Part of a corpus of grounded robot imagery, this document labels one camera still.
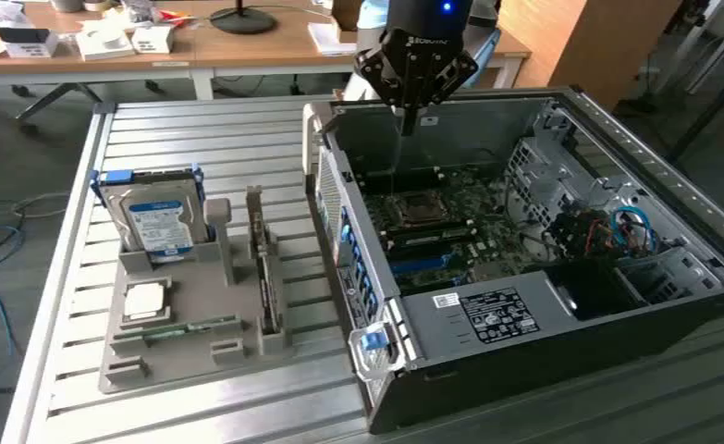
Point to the hard disk with blue bracket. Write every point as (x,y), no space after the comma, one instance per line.
(152,222)

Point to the silver CPU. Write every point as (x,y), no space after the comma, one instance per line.
(142,300)

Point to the grey power supply unit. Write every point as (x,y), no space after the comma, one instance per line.
(435,333)

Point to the blue case latch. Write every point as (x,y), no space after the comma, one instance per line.
(372,340)

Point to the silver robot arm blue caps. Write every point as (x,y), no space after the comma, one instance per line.
(373,16)

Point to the green motherboard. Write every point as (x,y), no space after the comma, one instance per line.
(497,236)

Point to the graphics card with metal bracket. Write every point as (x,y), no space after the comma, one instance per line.
(265,287)

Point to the black plastic shroud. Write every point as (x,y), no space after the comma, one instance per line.
(589,287)

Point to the black lamp base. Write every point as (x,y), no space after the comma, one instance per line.
(241,23)

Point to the open black PC case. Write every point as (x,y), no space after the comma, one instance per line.
(521,384)

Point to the tape roll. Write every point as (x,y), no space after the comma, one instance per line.
(96,5)

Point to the white booklet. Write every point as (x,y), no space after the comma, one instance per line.
(331,41)

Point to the small white box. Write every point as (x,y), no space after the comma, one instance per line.
(152,41)

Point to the wooden desk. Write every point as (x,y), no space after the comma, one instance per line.
(244,51)

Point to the white box round insert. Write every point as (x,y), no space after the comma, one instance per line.
(105,46)

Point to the white box black lid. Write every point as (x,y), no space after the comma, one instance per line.
(28,48)

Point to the CPU socket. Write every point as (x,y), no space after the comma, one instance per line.
(420,208)

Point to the blue expansion slot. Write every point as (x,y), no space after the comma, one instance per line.
(420,264)

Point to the grey cup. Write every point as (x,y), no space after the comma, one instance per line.
(66,4)

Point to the grey disk bay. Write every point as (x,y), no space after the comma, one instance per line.
(676,273)

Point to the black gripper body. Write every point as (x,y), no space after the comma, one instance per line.
(423,28)

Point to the green RAM stick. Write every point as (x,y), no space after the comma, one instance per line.
(169,329)

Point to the grey parts rack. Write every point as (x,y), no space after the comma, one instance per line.
(194,296)

